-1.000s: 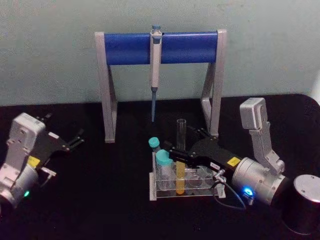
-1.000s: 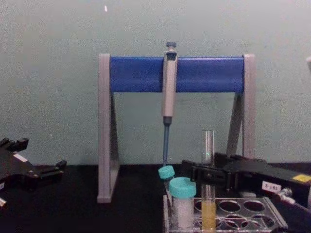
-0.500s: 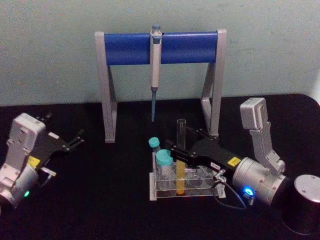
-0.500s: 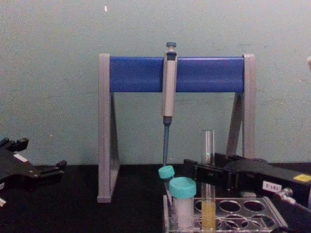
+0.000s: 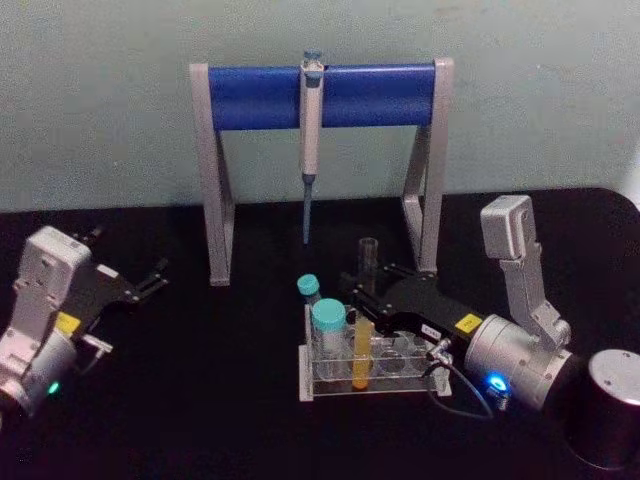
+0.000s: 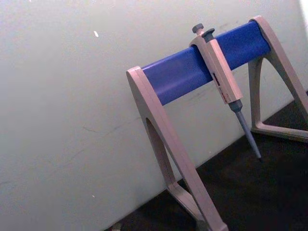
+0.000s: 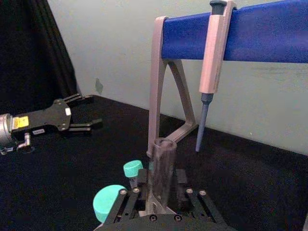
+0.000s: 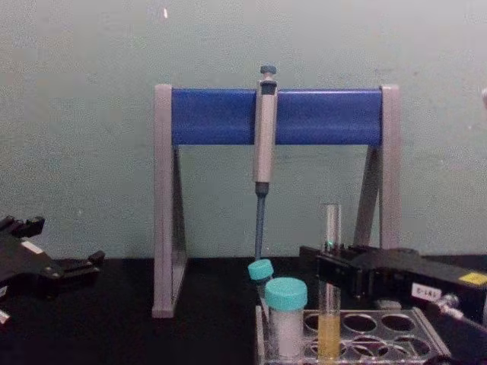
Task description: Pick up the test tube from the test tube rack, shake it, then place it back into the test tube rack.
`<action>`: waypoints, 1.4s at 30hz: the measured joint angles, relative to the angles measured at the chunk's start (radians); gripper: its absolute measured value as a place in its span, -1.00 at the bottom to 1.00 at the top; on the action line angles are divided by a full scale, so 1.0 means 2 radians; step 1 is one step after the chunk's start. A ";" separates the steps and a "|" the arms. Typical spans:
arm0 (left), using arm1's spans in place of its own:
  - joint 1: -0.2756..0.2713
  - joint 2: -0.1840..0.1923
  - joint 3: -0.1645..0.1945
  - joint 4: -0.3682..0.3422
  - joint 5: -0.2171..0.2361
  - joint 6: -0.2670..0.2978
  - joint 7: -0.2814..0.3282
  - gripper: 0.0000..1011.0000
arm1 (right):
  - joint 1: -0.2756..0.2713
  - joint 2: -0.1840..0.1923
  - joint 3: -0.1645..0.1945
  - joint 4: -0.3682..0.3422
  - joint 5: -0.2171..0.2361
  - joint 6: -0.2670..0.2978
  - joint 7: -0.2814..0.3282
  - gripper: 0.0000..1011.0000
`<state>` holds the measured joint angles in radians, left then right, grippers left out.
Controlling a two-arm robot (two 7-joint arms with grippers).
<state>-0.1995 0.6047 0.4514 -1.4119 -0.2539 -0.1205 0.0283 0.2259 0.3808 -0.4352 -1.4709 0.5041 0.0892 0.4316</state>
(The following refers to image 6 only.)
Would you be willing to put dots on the grey pipette stand blue bar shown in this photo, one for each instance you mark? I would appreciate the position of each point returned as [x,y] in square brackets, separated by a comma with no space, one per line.
[178,74]

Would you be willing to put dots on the grey pipette with dark plunger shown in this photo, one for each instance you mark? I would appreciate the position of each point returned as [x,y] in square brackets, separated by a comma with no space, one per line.
[222,74]

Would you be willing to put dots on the black table cloth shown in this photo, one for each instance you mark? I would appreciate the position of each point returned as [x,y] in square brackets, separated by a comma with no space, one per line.
[252,187]

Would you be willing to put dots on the plain pale wall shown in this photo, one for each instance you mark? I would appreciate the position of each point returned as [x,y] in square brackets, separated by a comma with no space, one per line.
[60,96]

